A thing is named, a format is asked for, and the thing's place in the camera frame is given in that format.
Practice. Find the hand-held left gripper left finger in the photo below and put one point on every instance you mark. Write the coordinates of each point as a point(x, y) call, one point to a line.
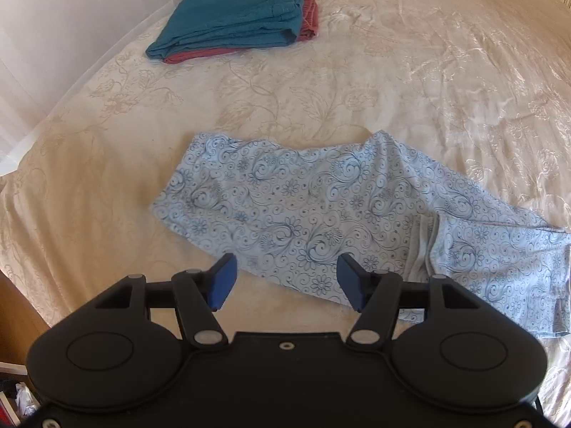
point(223, 281)

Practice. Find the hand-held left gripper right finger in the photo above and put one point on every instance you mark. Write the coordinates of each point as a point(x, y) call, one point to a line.
point(349, 281)

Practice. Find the light blue floral pants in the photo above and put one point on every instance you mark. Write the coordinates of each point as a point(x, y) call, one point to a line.
point(290, 214)

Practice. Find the teal folded pants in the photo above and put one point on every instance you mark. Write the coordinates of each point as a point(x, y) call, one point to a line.
point(223, 18)

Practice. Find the red folded pants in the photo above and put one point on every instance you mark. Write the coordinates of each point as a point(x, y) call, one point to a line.
point(310, 18)

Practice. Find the cream floral bedspread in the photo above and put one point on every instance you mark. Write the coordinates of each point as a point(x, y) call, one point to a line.
point(357, 76)

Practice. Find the white crumpled plastic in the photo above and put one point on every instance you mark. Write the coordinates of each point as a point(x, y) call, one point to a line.
point(24, 399)

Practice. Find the white sheer curtain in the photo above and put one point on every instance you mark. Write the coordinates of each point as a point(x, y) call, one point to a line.
point(44, 111)

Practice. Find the red book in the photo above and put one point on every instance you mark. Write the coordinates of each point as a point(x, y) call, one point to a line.
point(6, 410)

